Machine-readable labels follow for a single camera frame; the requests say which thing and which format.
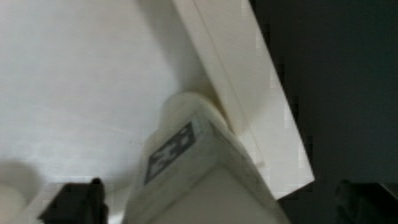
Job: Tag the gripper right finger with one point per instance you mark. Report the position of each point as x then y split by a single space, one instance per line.
367 203

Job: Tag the white square tabletop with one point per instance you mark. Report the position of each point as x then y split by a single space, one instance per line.
101 57

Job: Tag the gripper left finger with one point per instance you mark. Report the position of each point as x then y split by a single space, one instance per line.
77 206

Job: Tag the white leg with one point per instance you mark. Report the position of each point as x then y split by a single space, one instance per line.
200 186

